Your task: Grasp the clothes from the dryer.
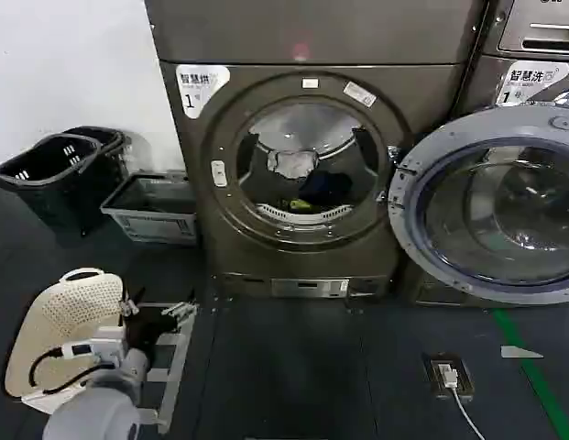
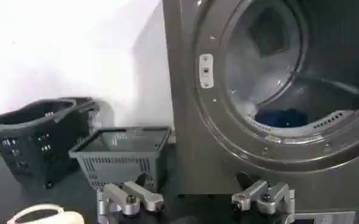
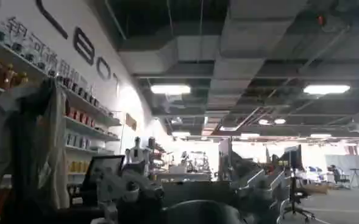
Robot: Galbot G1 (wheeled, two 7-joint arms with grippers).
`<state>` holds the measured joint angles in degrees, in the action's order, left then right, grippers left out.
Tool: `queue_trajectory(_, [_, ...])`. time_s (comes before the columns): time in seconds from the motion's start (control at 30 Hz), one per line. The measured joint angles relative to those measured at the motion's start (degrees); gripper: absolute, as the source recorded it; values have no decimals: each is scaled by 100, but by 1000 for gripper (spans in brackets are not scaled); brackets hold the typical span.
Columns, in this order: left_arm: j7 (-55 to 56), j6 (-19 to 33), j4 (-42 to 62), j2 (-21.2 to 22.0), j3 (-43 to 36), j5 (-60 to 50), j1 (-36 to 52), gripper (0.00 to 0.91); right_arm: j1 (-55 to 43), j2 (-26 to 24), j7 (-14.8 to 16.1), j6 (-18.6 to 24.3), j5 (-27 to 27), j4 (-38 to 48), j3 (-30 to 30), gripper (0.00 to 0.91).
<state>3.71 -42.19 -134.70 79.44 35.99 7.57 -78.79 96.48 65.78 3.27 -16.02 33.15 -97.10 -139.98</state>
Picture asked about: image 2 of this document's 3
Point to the blue garment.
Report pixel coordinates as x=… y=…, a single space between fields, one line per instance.
x=281 y=118

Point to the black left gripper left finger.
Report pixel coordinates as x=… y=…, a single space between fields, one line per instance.
x=127 y=198

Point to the cream white rounded object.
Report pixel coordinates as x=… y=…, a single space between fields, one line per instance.
x=46 y=215

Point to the small grey plastic basket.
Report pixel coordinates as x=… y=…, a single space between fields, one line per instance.
x=121 y=158

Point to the grey dryer with round opening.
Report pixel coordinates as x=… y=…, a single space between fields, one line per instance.
x=215 y=128

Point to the large dark plastic basket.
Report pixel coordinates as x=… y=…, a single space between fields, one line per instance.
x=36 y=137

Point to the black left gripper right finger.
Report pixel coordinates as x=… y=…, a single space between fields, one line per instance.
x=264 y=194

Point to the white door latch plate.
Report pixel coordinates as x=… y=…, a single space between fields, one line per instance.
x=206 y=70

